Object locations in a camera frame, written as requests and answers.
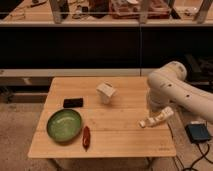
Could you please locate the red chili pepper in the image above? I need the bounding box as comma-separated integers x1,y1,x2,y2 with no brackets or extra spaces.
82,126,90,151

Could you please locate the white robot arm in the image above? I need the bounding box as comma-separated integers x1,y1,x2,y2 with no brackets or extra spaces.
147,61,213,124

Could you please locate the white plastic bottle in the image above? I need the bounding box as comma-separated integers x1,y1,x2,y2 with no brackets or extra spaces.
139,107,174,128

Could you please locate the red tray on shelf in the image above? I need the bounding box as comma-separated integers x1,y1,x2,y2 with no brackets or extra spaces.
109,0,171,19

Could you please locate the black foot pedal box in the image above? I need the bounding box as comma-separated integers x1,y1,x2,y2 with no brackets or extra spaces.
185,124,211,144

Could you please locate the wooden folding table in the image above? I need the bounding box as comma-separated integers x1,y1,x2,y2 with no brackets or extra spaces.
27,76,177,171

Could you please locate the green bowl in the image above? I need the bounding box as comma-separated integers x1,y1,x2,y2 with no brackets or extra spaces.
46,109,82,143

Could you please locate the white cube box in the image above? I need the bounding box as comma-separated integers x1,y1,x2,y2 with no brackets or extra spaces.
96,83,116,104

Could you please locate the black floor cable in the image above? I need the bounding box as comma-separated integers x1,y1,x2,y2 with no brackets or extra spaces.
173,141,213,171

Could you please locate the long workbench shelf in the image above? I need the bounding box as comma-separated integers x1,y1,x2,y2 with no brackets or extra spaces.
0,0,213,27

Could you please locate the black rectangular block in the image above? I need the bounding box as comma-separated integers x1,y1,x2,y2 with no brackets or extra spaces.
63,98,83,108

